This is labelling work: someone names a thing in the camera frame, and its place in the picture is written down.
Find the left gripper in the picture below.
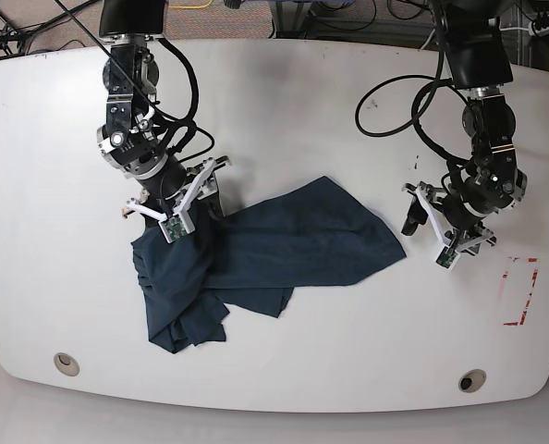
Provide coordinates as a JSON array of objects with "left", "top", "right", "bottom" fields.
[{"left": 401, "top": 192, "right": 492, "bottom": 253}]

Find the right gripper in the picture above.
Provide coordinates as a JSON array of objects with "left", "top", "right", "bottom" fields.
[{"left": 138, "top": 159, "right": 223, "bottom": 218}]

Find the dark teal T-shirt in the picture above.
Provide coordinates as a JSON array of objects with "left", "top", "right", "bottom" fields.
[{"left": 132, "top": 177, "right": 406, "bottom": 353}]

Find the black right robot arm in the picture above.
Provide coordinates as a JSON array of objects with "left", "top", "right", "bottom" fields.
[{"left": 98, "top": 0, "right": 201, "bottom": 216}]

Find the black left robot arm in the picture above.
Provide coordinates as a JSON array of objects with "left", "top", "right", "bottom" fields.
[{"left": 402, "top": 1, "right": 527, "bottom": 267}]

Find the red tape rectangle marking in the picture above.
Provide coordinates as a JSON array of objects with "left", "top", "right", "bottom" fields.
[{"left": 497, "top": 257, "right": 539, "bottom": 327}]

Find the white power strip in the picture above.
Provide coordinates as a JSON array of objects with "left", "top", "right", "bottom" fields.
[{"left": 529, "top": 15, "right": 549, "bottom": 37}]

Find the black tripod stand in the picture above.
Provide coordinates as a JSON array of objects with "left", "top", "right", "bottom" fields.
[{"left": 0, "top": 0, "right": 100, "bottom": 64}]

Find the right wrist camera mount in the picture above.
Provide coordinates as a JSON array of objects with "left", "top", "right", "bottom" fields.
[{"left": 122, "top": 155, "right": 231, "bottom": 243}]

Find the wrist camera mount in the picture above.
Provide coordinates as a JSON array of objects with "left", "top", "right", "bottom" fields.
[
  {"left": 401, "top": 181, "right": 500, "bottom": 270},
  {"left": 122, "top": 155, "right": 231, "bottom": 243}
]

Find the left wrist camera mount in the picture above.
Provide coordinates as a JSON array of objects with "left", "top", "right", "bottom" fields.
[{"left": 401, "top": 181, "right": 500, "bottom": 270}]

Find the right table cable grommet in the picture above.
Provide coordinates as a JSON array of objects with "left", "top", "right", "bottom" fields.
[{"left": 458, "top": 369, "right": 486, "bottom": 393}]

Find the table cable grommet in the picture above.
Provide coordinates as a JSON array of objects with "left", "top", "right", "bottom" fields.
[
  {"left": 458, "top": 369, "right": 486, "bottom": 393},
  {"left": 54, "top": 352, "right": 79, "bottom": 377}
]

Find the grey metal frame leg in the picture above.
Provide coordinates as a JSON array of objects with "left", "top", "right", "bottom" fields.
[{"left": 268, "top": 1, "right": 314, "bottom": 39}]

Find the yellow cable on floor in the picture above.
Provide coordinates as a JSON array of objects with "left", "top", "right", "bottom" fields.
[{"left": 167, "top": 0, "right": 214, "bottom": 11}]

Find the left table cable grommet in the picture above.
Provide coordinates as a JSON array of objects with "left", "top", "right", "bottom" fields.
[{"left": 54, "top": 352, "right": 79, "bottom": 377}]

